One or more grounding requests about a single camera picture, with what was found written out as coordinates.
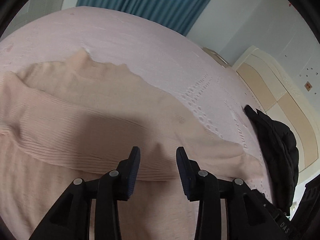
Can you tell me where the beige knit sweater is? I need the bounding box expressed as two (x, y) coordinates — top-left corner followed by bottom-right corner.
(1, 50), (263, 239)

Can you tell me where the cream beige headboard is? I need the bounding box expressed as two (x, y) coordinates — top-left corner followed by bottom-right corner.
(232, 46), (319, 173)

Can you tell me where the pink patterned bedspread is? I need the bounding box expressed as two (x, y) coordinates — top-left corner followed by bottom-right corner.
(0, 6), (275, 240)

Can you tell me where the white panelled wardrobe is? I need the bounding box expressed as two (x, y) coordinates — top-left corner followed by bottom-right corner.
(8, 0), (63, 28)

